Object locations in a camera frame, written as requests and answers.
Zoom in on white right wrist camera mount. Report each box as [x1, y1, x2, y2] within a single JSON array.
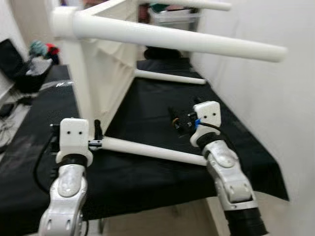
[[191, 101, 221, 147]]

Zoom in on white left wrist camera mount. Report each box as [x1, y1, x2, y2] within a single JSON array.
[[55, 118, 94, 165]]

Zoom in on red clothes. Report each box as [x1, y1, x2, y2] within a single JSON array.
[[45, 43, 60, 56]]

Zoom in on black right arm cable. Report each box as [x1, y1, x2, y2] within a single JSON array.
[[196, 122, 223, 144]]

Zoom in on black wok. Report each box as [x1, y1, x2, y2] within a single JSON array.
[[143, 45, 192, 60]]

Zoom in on black tablecloth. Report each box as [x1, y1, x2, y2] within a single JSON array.
[[0, 58, 290, 222]]

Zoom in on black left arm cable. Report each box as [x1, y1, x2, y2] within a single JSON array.
[[33, 135, 61, 180]]

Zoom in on clear plastic storage box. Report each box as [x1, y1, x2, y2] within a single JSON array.
[[150, 7, 200, 30]]

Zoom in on white grey fabric item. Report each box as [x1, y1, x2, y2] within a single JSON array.
[[27, 57, 52, 74]]

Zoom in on teal clothes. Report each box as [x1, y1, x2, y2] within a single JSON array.
[[29, 40, 47, 57]]

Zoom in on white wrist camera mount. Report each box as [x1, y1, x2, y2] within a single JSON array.
[[191, 101, 221, 147], [55, 118, 94, 165]]

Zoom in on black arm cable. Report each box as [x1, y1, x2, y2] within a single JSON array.
[[33, 135, 61, 180], [196, 122, 223, 144]]

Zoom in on open black suitcase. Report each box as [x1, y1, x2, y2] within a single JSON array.
[[0, 38, 52, 94]]

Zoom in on green plastic lid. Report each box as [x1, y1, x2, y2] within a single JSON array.
[[150, 2, 171, 13]]

